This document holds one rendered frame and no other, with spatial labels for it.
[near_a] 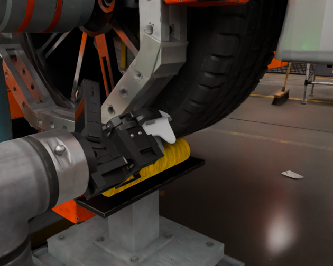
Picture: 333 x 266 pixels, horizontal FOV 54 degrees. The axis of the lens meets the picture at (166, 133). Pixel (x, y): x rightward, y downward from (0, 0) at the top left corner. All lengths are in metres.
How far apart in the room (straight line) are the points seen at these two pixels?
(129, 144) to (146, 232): 0.49
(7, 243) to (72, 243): 0.62
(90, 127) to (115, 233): 0.52
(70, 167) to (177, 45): 0.23
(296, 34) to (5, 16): 0.42
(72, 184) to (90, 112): 0.12
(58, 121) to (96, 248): 0.41
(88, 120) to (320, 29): 0.32
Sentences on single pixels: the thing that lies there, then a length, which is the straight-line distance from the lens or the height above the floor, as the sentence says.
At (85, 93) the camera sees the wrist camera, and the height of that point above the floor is 0.70.
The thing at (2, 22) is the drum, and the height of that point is 0.79.
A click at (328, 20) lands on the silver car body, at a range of 0.46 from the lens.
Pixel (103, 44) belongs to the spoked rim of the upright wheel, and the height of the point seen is 0.76.
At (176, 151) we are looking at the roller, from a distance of 0.74.
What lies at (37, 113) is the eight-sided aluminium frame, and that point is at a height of 0.62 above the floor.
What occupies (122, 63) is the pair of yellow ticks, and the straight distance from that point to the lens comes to 0.80.
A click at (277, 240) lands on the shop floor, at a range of 1.42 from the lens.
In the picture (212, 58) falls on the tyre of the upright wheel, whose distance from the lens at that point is 0.51.
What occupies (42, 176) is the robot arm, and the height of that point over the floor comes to 0.64.
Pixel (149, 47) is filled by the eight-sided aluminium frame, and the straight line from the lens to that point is 0.47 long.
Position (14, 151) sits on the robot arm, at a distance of 0.37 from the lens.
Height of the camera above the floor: 0.78
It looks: 17 degrees down
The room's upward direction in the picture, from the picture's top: straight up
